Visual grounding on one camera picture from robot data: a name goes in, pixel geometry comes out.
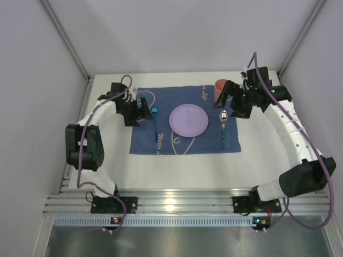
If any perforated cable duct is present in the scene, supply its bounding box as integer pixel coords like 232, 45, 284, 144
54, 215, 270, 228

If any green handled spoon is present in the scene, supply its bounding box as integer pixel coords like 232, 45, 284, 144
219, 110, 228, 148

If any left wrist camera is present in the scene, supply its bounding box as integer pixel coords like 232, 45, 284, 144
125, 87, 138, 103

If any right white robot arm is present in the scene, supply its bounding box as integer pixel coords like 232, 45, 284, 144
213, 67, 337, 205

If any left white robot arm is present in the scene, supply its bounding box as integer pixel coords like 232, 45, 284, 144
65, 82, 154, 198

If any blue cloth placemat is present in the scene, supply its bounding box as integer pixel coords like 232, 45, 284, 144
130, 85, 241, 155

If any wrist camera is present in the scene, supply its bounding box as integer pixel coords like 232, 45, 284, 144
240, 69, 250, 91
125, 87, 138, 103

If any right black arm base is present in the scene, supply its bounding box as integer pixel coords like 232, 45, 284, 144
232, 190, 282, 215

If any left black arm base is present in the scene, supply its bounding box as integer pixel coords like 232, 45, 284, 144
91, 196, 138, 214

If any orange plastic cup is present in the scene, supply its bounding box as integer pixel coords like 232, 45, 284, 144
214, 79, 227, 102

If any blue handled fork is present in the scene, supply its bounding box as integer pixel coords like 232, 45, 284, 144
152, 107, 159, 142

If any purple plastic plate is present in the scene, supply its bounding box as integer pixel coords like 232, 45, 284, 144
169, 104, 208, 138

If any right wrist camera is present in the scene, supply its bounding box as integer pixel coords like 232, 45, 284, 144
240, 69, 250, 91

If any aluminium mounting rail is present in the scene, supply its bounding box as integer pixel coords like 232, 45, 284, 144
43, 188, 330, 215

